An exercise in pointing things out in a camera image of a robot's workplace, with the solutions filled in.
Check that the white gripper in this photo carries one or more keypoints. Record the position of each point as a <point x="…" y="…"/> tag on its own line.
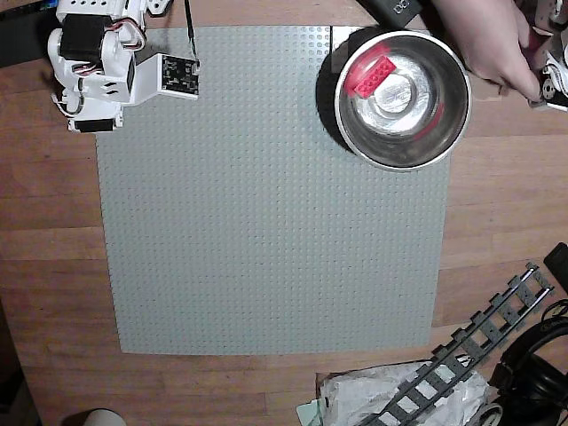
<point x="94" y="125"/>

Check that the red lego block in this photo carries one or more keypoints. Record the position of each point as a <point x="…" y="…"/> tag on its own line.
<point x="373" y="75"/>

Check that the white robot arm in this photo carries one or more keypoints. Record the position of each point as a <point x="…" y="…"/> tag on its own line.
<point x="80" y="37"/>

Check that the grey lego baseplate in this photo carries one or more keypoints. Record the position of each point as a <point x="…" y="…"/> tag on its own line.
<point x="266" y="199"/>

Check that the grey lego train track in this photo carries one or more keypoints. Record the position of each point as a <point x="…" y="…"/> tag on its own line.
<point x="492" y="330"/>

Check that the person's bare hand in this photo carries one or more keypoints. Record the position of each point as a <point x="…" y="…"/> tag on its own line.
<point x="488" y="40"/>

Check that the black box device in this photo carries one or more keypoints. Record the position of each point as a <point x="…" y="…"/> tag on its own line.
<point x="18" y="40"/>

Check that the small light grey plate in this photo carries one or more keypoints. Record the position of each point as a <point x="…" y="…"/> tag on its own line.
<point x="339" y="34"/>

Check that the stainless steel bowl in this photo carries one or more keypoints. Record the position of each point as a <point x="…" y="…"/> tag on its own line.
<point x="399" y="124"/>

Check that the white round cup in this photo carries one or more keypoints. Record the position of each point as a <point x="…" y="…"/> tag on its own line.
<point x="93" y="419"/>

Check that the pale teal paper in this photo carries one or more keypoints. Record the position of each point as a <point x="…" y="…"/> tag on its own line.
<point x="310" y="415"/>

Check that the crumpled white plastic bag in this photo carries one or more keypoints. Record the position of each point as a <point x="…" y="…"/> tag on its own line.
<point x="364" y="390"/>

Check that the black rectangular object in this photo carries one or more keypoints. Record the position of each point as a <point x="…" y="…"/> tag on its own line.
<point x="558" y="262"/>

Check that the grey round wheel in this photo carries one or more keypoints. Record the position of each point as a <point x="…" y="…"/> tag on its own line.
<point x="492" y="415"/>

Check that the black headphones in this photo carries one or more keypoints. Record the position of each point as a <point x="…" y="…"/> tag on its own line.
<point x="532" y="368"/>

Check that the wrist camera circuit board mount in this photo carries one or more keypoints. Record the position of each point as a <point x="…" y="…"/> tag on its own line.
<point x="179" y="75"/>

